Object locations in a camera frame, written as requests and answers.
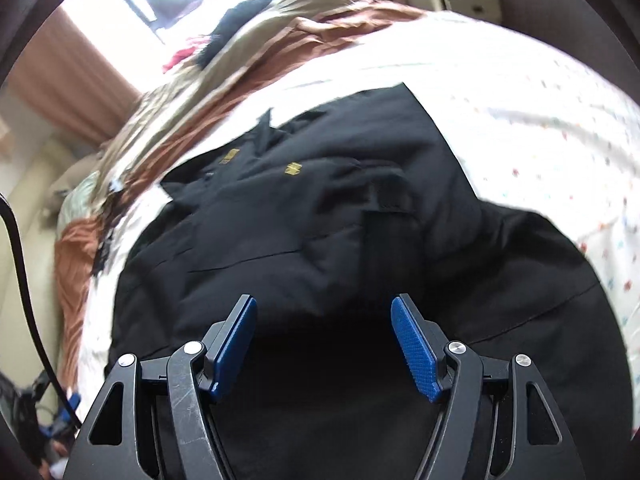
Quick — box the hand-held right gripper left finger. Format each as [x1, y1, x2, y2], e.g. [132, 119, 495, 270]
[64, 295, 258, 480]

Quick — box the window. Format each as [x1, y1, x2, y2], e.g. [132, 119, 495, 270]
[60, 0, 361, 91]

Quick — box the red cloth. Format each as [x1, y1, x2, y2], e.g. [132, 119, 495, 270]
[162, 37, 211, 73]

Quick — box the brown and beige quilt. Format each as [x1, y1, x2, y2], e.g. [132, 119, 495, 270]
[52, 0, 436, 391]

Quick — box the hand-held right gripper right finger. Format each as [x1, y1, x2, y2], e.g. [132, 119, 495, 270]
[391, 294, 586, 480]

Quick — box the white floral bed sheet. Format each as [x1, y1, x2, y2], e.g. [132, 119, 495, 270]
[75, 10, 640, 411]

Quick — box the black jacket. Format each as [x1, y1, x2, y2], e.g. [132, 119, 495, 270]
[105, 82, 636, 480]

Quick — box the dark cloth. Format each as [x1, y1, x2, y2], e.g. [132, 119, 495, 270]
[192, 0, 281, 68]

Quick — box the black cable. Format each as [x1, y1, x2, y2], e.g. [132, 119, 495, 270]
[0, 195, 83, 428]

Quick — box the pink-brown curtain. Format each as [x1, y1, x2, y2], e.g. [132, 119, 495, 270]
[10, 7, 143, 146]

